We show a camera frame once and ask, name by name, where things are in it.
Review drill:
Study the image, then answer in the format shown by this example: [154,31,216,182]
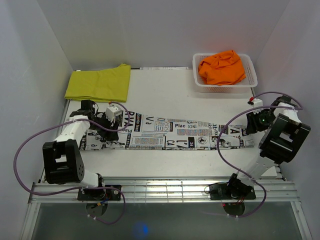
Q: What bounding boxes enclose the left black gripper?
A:
[89,112,119,142]

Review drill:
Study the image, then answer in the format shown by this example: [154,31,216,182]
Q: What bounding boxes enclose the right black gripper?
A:
[245,109,276,134]

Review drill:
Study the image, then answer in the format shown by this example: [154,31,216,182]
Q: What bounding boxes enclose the newspaper print trousers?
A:
[79,111,255,151]

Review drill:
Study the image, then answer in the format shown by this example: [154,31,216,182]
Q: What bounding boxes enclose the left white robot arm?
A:
[42,100,123,200]

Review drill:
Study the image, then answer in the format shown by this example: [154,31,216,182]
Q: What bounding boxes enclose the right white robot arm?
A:
[225,93,311,199]

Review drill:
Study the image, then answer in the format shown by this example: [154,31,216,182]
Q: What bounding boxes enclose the folded yellow-green trousers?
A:
[64,64,131,103]

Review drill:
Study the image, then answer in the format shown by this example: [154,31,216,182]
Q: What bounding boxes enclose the orange trousers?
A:
[198,50,246,86]

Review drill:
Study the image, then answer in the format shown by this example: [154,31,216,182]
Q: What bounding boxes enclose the white plastic basket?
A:
[192,53,258,94]

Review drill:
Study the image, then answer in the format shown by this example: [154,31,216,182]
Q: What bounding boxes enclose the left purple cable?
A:
[13,101,130,225]

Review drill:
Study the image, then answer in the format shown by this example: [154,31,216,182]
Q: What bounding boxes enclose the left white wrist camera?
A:
[105,105,123,123]

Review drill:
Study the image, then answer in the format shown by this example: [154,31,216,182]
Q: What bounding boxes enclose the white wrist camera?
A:
[247,97,263,115]
[105,105,123,123]

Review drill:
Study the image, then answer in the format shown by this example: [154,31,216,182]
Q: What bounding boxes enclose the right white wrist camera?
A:
[247,97,263,115]

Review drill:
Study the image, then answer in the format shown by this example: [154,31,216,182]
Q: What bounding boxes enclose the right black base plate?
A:
[204,182,256,200]

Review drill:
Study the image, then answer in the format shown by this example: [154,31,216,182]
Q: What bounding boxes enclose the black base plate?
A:
[204,182,256,200]
[77,185,122,202]

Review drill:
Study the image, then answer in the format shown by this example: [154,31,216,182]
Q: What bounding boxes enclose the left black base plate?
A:
[77,185,122,202]

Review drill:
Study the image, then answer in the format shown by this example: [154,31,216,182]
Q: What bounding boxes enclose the aluminium rail frame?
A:
[20,99,313,240]

